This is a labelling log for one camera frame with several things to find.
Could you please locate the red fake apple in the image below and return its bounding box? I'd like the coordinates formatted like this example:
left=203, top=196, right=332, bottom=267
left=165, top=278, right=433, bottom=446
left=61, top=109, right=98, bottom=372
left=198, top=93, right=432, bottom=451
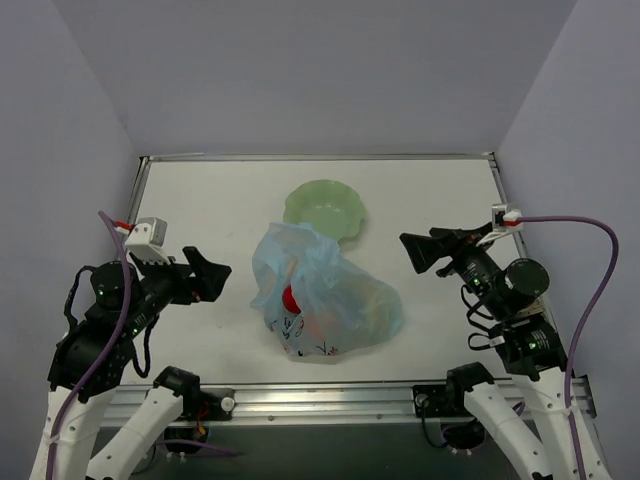
left=281, top=285, right=301, bottom=316

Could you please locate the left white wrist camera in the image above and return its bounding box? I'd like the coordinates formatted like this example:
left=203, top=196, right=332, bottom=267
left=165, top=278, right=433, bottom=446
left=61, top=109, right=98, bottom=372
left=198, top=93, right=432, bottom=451
left=124, top=217, right=170, bottom=265

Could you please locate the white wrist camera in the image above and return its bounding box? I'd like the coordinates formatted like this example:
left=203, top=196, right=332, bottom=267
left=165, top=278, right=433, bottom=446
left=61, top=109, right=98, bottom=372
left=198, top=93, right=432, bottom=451
left=124, top=217, right=170, bottom=265
left=478, top=203, right=523, bottom=245

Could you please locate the green glass bowl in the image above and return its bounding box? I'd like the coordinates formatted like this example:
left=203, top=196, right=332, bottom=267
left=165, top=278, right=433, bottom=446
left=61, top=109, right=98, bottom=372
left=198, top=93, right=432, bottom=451
left=283, top=179, right=366, bottom=242

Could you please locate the aluminium table frame rail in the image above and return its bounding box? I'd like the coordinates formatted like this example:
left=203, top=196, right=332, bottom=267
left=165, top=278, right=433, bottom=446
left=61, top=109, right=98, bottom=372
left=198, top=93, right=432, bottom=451
left=84, top=152, right=599, bottom=426

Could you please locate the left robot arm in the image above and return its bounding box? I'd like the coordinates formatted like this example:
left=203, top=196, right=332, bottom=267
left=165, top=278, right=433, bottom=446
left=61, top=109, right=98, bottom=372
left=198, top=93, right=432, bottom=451
left=30, top=247, right=232, bottom=479

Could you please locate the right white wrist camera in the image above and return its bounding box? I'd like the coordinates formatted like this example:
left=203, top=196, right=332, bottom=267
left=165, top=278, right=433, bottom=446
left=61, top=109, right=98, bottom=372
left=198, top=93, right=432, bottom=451
left=478, top=203, right=523, bottom=245

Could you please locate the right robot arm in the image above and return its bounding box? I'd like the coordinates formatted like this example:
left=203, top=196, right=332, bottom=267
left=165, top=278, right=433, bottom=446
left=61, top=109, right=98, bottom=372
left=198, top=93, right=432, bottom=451
left=400, top=220, right=611, bottom=479

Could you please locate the light blue plastic bag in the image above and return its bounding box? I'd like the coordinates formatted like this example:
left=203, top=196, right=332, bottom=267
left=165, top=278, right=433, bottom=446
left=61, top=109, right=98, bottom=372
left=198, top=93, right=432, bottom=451
left=250, top=223, right=404, bottom=359

